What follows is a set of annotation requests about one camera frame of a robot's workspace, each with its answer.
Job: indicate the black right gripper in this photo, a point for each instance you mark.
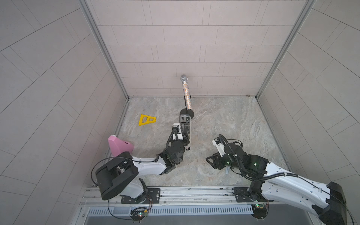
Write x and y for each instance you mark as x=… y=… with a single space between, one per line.
x=215 y=157

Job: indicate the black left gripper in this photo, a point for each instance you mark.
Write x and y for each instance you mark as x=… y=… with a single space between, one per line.
x=185 y=140

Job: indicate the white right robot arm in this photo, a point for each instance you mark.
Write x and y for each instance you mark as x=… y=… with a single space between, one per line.
x=269 y=182

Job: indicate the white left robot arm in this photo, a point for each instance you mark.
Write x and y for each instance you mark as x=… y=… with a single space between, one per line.
x=121 y=176

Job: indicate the yellow triangle plastic piece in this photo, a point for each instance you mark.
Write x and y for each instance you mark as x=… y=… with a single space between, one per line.
x=145 y=119

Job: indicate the white vent grille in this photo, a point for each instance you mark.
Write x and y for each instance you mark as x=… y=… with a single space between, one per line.
x=179 y=210

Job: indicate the right circuit board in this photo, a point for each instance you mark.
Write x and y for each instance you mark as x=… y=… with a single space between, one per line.
x=259 y=210

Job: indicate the circuit board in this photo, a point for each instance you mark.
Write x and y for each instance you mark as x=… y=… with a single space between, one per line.
x=139 y=214
x=259 y=210

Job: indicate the black microphone stand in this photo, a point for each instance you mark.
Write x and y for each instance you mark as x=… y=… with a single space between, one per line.
x=186 y=113

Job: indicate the pink plastic block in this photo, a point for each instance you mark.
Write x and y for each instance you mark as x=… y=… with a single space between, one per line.
x=118 y=146

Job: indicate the left circuit board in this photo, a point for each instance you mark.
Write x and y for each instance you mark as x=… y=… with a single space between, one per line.
x=139 y=214

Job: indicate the glitter silver microphone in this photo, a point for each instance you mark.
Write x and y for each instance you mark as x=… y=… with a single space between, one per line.
x=186 y=93

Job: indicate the aluminium corner profile right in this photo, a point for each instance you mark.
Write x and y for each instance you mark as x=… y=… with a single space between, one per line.
x=293 y=32

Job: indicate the aluminium corner profile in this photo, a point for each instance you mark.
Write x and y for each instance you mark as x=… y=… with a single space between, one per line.
x=293 y=32
x=97 y=35

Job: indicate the aluminium corner profile left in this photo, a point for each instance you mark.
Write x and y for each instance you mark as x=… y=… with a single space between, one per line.
x=97 y=35

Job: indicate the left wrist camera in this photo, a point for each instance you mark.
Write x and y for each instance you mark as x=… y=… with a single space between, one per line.
x=178 y=134

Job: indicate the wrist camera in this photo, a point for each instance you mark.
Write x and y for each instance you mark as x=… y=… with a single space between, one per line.
x=219 y=145
x=178 y=134

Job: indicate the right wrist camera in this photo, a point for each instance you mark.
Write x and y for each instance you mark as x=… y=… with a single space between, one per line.
x=219 y=145

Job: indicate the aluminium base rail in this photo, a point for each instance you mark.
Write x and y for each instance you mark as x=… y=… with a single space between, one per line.
x=201 y=195

